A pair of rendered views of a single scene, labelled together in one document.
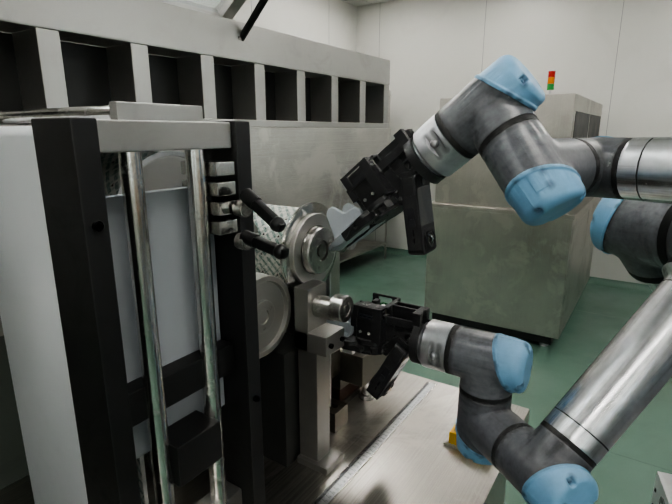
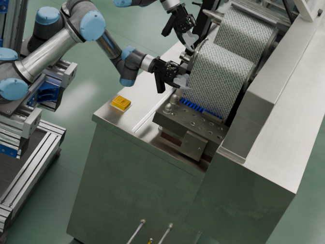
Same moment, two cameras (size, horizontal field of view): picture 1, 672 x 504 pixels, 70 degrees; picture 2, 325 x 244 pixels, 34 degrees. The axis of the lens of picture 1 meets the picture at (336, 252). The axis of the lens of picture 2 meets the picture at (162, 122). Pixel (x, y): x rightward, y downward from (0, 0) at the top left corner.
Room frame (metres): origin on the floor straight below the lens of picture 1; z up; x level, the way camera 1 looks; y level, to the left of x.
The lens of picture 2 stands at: (2.75, -0.78, 2.31)
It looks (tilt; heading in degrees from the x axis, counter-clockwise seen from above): 34 degrees down; 159
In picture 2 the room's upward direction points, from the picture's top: 21 degrees clockwise
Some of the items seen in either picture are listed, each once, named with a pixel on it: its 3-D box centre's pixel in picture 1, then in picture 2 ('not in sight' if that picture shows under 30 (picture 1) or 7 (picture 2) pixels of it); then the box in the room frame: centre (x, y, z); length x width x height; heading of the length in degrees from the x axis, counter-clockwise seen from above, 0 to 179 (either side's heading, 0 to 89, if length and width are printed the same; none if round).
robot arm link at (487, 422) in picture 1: (489, 425); (127, 72); (0.62, -0.23, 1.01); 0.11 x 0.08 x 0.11; 18
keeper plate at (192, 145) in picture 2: not in sight; (193, 146); (1.06, 0.03, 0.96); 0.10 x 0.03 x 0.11; 56
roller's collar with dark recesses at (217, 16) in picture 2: not in sight; (219, 18); (0.52, 0.16, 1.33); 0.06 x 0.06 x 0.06; 56
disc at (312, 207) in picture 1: (310, 248); (200, 52); (0.74, 0.04, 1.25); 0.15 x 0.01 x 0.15; 146
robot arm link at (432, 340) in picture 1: (437, 345); (149, 63); (0.68, -0.16, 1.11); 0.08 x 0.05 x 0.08; 146
